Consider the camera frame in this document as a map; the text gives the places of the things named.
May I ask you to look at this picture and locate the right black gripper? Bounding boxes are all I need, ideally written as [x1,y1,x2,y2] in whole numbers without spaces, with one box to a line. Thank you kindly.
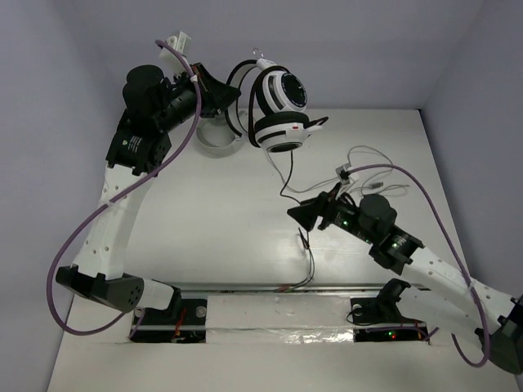
[287,182,377,245]

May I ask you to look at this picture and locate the black braided headphone cable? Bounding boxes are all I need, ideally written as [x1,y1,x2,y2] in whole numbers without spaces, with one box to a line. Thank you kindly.
[279,149,318,292]

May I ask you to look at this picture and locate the black and white headphones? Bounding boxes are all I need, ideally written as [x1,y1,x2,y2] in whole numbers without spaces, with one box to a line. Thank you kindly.
[225,57,329,154]

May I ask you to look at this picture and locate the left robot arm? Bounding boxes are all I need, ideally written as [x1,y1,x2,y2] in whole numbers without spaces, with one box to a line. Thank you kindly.
[54,63,240,322]

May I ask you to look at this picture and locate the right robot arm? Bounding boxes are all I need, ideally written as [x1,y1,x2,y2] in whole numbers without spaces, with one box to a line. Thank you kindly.
[287,192,522,375]

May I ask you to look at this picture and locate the white foam block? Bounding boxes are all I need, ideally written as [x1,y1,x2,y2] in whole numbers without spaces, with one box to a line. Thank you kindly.
[205,294,354,345]

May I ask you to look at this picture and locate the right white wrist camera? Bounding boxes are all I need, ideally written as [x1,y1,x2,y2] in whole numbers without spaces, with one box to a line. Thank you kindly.
[335,163,360,185]

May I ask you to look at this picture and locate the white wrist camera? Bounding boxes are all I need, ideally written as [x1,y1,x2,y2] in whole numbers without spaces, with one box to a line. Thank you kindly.
[335,163,360,185]
[159,30,191,74]

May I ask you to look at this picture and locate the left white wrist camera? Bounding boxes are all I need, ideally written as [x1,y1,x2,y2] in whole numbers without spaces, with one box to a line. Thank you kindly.
[159,30,191,74]

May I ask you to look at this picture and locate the grey headphone cable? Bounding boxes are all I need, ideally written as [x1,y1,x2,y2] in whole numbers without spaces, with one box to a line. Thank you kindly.
[267,146,411,197]

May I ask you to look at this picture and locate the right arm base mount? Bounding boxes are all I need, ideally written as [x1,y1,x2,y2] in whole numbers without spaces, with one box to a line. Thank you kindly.
[346,278,430,343]

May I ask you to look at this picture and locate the aluminium rail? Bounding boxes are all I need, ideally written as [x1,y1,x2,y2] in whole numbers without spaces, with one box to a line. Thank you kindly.
[175,281,438,293]

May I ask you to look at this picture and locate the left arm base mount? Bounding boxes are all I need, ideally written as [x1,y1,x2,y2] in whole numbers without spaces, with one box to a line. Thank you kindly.
[128,289,208,344]

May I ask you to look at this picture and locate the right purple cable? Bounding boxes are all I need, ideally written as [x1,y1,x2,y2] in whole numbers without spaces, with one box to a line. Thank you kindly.
[349,163,489,367]

